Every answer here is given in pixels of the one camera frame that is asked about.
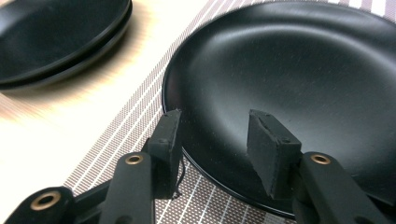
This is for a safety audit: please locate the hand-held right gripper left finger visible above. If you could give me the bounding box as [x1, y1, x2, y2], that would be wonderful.
[146, 108, 184, 201]

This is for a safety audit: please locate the black round plate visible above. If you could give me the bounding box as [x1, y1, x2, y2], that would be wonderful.
[0, 0, 132, 86]
[0, 2, 134, 91]
[161, 0, 396, 219]

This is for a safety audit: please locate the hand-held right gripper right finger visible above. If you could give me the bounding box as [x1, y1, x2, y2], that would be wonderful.
[246, 108, 304, 201]

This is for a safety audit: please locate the striped grey white placemat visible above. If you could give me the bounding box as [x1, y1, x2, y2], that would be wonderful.
[63, 0, 396, 224]

